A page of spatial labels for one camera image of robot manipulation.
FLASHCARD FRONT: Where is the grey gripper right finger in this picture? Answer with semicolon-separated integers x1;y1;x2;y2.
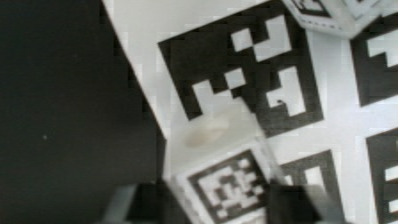
265;182;346;224

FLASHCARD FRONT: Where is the small white tagged cube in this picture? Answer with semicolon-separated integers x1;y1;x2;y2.
163;108;286;224

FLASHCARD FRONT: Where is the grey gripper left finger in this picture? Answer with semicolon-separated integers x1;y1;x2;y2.
96;182;190;224

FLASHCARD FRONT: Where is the white chair back panel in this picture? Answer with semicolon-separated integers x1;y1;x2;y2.
101;0;398;224

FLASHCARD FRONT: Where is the small white tagged block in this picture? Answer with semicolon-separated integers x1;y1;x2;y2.
281;0;398;39

